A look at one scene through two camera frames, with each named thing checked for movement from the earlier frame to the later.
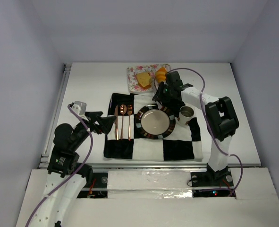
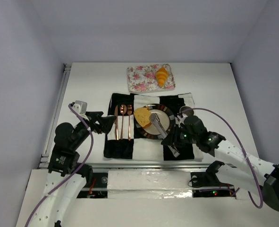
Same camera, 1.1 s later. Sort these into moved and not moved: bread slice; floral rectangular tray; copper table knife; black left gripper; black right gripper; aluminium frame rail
Moved: black right gripper; bread slice
Not moved: floral rectangular tray; black left gripper; aluminium frame rail; copper table knife
